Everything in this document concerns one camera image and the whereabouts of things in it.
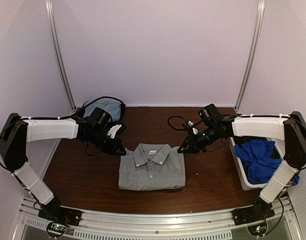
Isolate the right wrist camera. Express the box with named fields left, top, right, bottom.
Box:
left=182, top=120, right=199, bottom=135

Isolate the right aluminium frame post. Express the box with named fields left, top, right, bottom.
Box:
left=234, top=0, right=265, bottom=113

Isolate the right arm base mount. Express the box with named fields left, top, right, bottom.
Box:
left=231, top=202, right=275, bottom=226

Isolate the left aluminium frame post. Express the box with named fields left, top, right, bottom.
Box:
left=45, top=0, right=76, bottom=111

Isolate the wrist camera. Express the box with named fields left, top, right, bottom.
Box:
left=107, top=123, right=127, bottom=139
left=182, top=120, right=199, bottom=135

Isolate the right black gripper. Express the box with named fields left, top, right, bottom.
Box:
left=178, top=125, right=219, bottom=154

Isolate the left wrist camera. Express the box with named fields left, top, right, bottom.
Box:
left=107, top=123, right=127, bottom=139

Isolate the white laundry basket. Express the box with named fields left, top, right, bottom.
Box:
left=230, top=137, right=282, bottom=191

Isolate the aluminium frame post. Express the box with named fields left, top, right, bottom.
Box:
left=234, top=0, right=265, bottom=113
left=45, top=0, right=76, bottom=111

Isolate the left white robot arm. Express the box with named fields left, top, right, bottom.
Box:
left=0, top=107, right=127, bottom=222

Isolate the black garment in basket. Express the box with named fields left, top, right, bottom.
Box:
left=235, top=138, right=282, bottom=167

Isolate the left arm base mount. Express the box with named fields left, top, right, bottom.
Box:
left=38, top=205, right=82, bottom=227

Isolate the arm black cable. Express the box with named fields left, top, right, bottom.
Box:
left=167, top=115, right=191, bottom=131
left=55, top=95, right=126, bottom=121

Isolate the blue garment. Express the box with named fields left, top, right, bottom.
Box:
left=234, top=139, right=300, bottom=186

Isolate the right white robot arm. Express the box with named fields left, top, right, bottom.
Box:
left=178, top=104, right=306, bottom=221

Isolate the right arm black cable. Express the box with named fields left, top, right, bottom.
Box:
left=167, top=115, right=191, bottom=131

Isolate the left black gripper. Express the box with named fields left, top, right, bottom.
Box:
left=86, top=128, right=126, bottom=156

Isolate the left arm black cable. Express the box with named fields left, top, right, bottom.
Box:
left=55, top=95, right=126, bottom=121

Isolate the grey polo shirt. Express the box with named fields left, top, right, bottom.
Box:
left=118, top=143, right=186, bottom=191

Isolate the folded black garment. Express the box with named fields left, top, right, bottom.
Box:
left=82, top=100, right=125, bottom=123

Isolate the front aluminium rail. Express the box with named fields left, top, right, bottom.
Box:
left=17, top=196, right=297, bottom=240

